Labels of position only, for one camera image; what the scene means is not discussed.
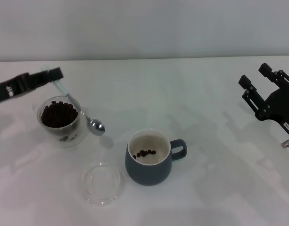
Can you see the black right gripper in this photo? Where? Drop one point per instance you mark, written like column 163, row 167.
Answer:
column 283, row 106

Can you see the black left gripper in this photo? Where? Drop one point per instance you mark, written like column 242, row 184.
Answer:
column 10, row 90

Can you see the small coffee bean cluster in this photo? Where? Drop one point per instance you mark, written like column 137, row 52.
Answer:
column 144, row 153

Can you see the dark blue ceramic mug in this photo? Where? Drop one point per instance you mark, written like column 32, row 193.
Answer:
column 146, row 174

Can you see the coffee beans heap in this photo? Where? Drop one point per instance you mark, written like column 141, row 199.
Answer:
column 59, row 115

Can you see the clear glass saucer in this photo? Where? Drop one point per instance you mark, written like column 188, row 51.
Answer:
column 99, row 188

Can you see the double-wall glass cup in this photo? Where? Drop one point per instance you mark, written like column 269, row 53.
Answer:
column 81, row 131

